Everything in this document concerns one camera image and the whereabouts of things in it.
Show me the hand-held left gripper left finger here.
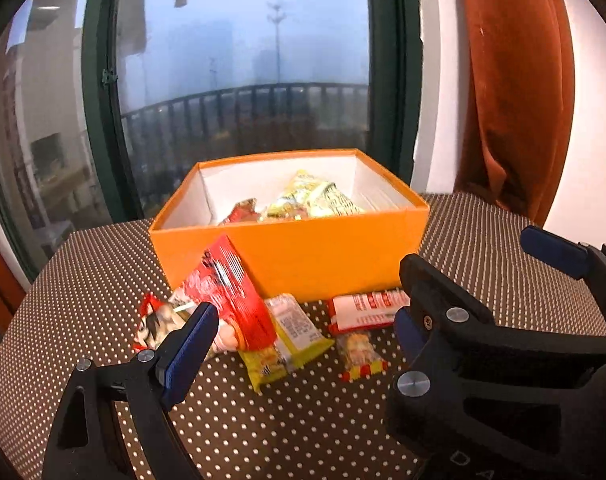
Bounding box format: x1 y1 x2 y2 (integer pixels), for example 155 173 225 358
42 301 220 480

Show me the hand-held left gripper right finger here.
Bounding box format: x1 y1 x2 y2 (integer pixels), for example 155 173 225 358
394 306 428 367

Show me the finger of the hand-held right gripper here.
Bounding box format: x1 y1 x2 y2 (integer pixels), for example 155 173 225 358
385 254 606 457
520 225 606 337

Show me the red cartoon-face snack packet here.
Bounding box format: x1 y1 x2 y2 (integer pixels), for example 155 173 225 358
133 294 186 352

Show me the white red long snack packet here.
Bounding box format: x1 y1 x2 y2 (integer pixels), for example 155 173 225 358
328 287 412 337

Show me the small clear-wrapped yellow candy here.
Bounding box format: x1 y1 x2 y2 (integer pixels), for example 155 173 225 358
335 331 386 383

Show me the red white-print snack packet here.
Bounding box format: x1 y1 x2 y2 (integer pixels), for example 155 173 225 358
170 234 278 356

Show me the yellow white-label snack packet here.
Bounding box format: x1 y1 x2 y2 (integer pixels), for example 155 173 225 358
239 293 335 394

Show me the orange cardboard box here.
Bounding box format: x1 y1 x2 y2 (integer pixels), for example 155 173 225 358
149 148 430 303

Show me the clear red-label snack packet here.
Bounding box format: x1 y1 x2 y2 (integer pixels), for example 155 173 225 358
217 198 262 226

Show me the brown polka-dot tablecloth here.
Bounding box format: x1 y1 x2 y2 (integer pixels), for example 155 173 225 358
0 191 606 480

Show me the dark green framed window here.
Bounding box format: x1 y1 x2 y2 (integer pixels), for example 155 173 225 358
0 0 424 281

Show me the dark balcony railing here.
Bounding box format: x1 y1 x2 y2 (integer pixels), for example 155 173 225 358
120 82 370 211

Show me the tall street lamp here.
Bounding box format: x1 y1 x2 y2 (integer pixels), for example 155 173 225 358
267 2 288 85

